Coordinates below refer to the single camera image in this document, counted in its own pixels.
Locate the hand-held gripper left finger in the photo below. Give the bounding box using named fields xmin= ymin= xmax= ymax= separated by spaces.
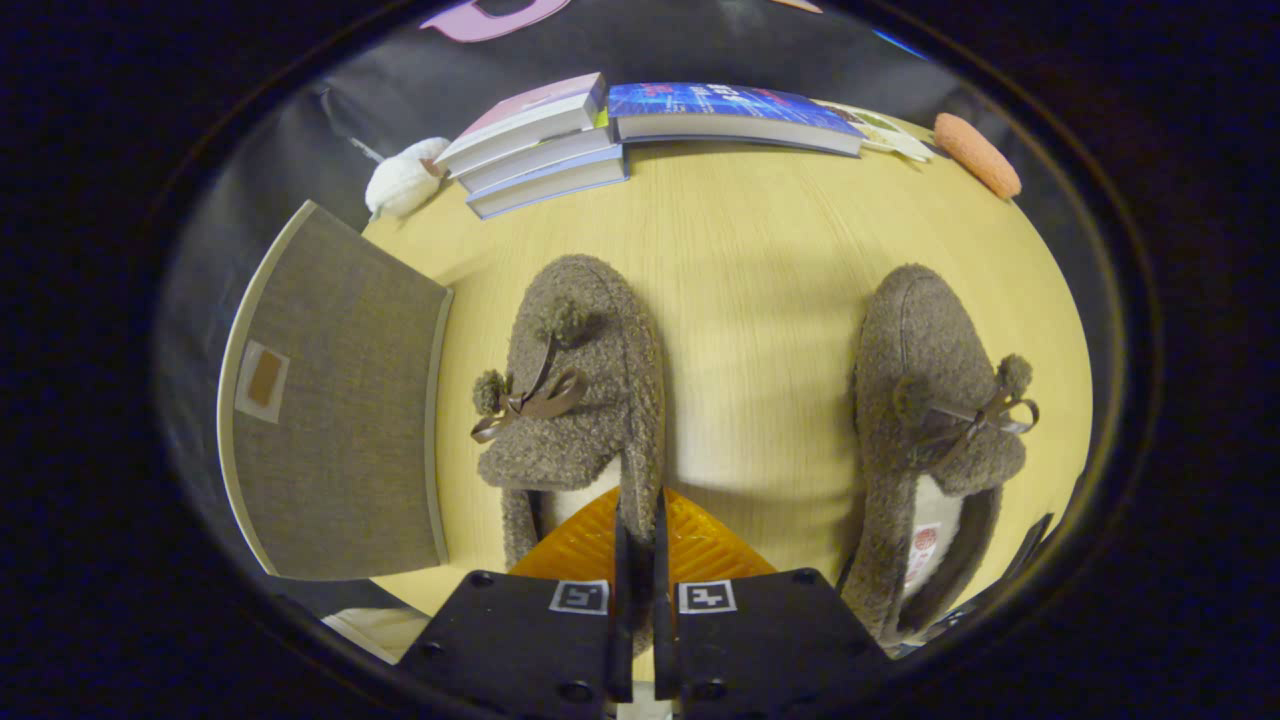
xmin=398 ymin=487 xmax=636 ymax=718

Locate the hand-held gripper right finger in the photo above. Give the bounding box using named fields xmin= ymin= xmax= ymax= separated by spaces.
xmin=654 ymin=487 xmax=893 ymax=718

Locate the brown fuzzy shoe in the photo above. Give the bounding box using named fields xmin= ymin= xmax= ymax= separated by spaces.
xmin=470 ymin=253 xmax=667 ymax=571
xmin=838 ymin=263 xmax=1041 ymax=644

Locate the grey fabric storage box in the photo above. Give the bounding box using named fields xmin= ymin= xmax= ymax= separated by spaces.
xmin=217 ymin=200 xmax=455 ymax=583

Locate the blue edged white book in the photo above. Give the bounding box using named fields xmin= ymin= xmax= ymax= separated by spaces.
xmin=465 ymin=146 xmax=630 ymax=220

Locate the pink cover book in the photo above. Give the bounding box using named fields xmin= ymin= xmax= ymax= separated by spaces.
xmin=434 ymin=71 xmax=609 ymax=178

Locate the blue cover book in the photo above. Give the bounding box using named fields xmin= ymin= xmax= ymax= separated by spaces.
xmin=607 ymin=81 xmax=866 ymax=158

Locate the printed paper booklet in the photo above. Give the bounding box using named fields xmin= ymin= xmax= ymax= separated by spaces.
xmin=815 ymin=98 xmax=937 ymax=163

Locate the orange sponge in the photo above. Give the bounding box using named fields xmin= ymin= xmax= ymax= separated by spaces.
xmin=933 ymin=112 xmax=1023 ymax=200

